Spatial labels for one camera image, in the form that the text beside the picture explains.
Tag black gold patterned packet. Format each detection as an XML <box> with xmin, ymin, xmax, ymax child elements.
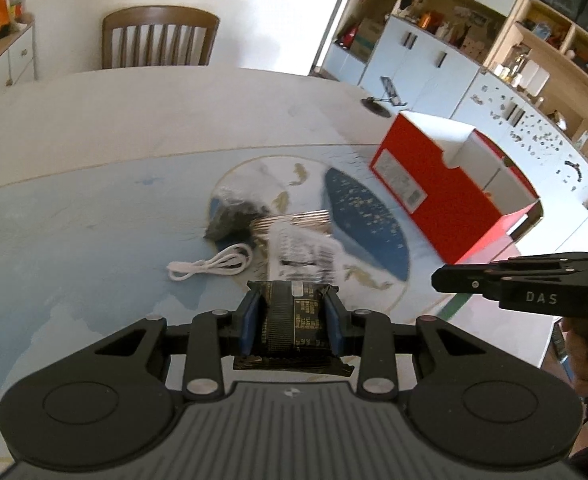
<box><xmin>233</xmin><ymin>281</ymin><xmax>353</xmax><ymax>377</ymax></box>

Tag person's right hand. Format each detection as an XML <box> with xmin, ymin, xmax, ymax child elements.
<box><xmin>561</xmin><ymin>318</ymin><xmax>588</xmax><ymax>399</ymax></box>

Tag red shoe box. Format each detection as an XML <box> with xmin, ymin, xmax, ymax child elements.
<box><xmin>370</xmin><ymin>112</ymin><xmax>539</xmax><ymax>263</ymax></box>

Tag white printed packet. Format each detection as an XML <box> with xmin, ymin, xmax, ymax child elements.
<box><xmin>268</xmin><ymin>222</ymin><xmax>343</xmax><ymax>285</ymax></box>

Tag clear bag dark contents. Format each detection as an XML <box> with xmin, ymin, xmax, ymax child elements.
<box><xmin>205</xmin><ymin>158</ymin><xmax>273</xmax><ymax>243</ymax></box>

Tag blue fish pattern table mat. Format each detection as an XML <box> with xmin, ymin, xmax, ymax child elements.
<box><xmin>0</xmin><ymin>142</ymin><xmax>475</xmax><ymax>456</ymax></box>

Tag black phone stand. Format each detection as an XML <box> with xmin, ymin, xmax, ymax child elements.
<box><xmin>361</xmin><ymin>75</ymin><xmax>409</xmax><ymax>120</ymax></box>

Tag wooden open shelf unit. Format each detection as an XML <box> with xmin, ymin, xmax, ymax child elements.
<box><xmin>485</xmin><ymin>0</ymin><xmax>588</xmax><ymax>156</ymax></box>

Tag white side cabinet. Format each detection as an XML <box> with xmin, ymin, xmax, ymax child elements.
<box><xmin>0</xmin><ymin>13</ymin><xmax>38</xmax><ymax>92</ymax></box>

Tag white coiled cable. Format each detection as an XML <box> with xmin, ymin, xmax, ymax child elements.
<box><xmin>166</xmin><ymin>242</ymin><xmax>254</xmax><ymax>283</ymax></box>

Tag white cabinet wall unit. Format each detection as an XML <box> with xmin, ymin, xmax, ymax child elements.
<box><xmin>322</xmin><ymin>0</ymin><xmax>588</xmax><ymax>255</ymax></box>

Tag wooden chair at wall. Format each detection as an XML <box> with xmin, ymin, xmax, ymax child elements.
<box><xmin>102</xmin><ymin>6</ymin><xmax>220</xmax><ymax>70</ymax></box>

